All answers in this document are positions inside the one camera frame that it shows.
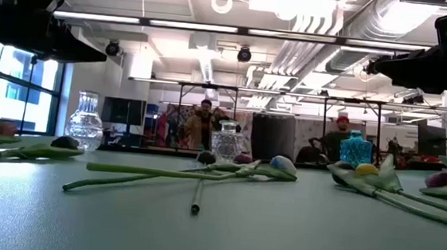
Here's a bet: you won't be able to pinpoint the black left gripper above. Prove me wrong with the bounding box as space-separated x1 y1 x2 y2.
0 0 112 67

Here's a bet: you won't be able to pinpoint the black artificial tulip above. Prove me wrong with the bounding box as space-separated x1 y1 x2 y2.
322 159 447 230
189 149 218 217

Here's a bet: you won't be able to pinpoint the white artificial tulip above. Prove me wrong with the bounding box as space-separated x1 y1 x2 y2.
61 138 300 209

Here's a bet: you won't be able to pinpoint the black monitor on arm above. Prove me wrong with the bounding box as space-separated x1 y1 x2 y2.
415 123 447 158

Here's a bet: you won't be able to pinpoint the clear bulbous glass vase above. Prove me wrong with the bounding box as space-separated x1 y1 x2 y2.
62 90 107 154

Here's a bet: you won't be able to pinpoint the blue glass vase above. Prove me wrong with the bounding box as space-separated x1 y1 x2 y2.
338 128 375 170

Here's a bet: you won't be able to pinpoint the clear squat glass vase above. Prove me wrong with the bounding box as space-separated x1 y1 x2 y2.
209 119 248 163

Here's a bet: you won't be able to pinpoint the black ceiling spotlight cluster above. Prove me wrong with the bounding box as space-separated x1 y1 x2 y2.
364 52 398 78
402 92 425 107

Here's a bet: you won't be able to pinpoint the round black ceiling lamp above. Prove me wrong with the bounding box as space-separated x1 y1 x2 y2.
236 45 253 64
104 38 122 59

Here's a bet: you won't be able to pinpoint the black tripod stand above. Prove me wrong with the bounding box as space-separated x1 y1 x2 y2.
20 53 41 135

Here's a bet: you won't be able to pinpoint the black monitor on stand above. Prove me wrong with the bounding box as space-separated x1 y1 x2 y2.
100 96 148 135

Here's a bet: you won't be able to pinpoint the large black-framed window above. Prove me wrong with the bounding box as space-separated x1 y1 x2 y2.
0 37 68 137

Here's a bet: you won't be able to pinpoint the person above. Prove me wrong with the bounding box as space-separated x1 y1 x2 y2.
182 96 226 153
319 114 359 165

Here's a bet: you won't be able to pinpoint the black office chair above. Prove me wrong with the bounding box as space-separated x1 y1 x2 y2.
295 136 330 166

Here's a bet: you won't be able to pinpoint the black partition panel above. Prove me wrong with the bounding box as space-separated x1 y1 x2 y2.
249 111 298 162

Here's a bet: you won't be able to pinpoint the black overhead beam with lights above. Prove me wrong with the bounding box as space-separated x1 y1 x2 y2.
51 10 435 53

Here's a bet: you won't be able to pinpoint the colourful wall art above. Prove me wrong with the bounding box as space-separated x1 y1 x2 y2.
153 102 256 155

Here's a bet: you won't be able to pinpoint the black background rig frame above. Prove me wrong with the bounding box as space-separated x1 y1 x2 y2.
123 75 447 172

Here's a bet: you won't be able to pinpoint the white ring ceiling fixture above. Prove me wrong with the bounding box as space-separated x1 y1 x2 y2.
210 0 234 16

